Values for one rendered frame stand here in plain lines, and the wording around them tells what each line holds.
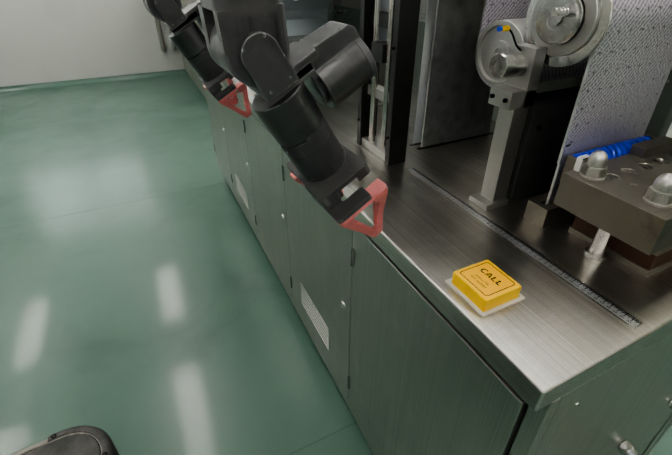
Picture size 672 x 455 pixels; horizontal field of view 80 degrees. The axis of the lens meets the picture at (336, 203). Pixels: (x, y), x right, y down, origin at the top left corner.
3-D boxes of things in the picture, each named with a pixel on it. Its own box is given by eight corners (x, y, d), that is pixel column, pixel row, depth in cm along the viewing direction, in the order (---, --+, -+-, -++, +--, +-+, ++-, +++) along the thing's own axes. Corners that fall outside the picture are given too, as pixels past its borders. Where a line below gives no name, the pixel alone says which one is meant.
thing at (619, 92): (556, 163, 72) (590, 54, 62) (638, 140, 80) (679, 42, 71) (559, 164, 71) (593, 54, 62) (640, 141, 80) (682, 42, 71)
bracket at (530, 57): (466, 200, 84) (496, 45, 68) (490, 193, 87) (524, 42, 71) (483, 212, 80) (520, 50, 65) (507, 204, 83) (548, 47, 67)
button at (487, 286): (450, 283, 63) (452, 270, 61) (484, 270, 65) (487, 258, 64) (482, 313, 57) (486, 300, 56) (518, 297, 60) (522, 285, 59)
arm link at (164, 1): (144, -3, 77) (150, 1, 70) (192, -37, 78) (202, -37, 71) (186, 52, 84) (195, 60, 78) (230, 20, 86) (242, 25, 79)
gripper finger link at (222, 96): (254, 100, 91) (229, 65, 85) (265, 109, 86) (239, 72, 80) (230, 119, 91) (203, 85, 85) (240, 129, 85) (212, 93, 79)
